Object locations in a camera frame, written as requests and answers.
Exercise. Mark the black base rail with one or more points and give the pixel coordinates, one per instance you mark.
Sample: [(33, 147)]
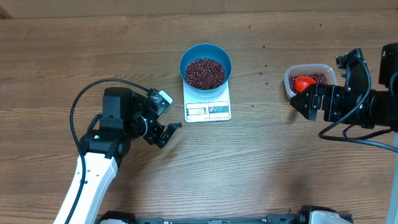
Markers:
[(308, 214)]

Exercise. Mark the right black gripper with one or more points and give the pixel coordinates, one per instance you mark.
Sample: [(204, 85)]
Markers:
[(321, 101)]

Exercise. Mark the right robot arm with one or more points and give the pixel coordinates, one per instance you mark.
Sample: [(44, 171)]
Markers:
[(382, 105)]

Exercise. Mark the blue bowl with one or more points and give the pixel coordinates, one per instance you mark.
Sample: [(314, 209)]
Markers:
[(206, 51)]

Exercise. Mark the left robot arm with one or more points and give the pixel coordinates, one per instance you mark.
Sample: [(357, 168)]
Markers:
[(126, 116)]

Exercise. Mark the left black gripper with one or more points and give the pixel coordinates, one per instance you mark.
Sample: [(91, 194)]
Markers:
[(153, 137)]

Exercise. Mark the clear plastic container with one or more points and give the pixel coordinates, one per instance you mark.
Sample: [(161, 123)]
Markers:
[(305, 69)]

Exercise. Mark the white kitchen scale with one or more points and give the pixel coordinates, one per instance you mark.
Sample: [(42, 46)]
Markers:
[(206, 105)]

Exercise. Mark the orange measuring scoop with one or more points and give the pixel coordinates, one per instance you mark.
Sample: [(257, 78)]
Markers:
[(302, 82)]

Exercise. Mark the red beans in container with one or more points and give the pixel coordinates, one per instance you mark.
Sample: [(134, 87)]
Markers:
[(318, 77)]

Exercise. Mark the red beans in bowl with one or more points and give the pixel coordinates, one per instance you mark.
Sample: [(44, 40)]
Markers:
[(205, 74)]

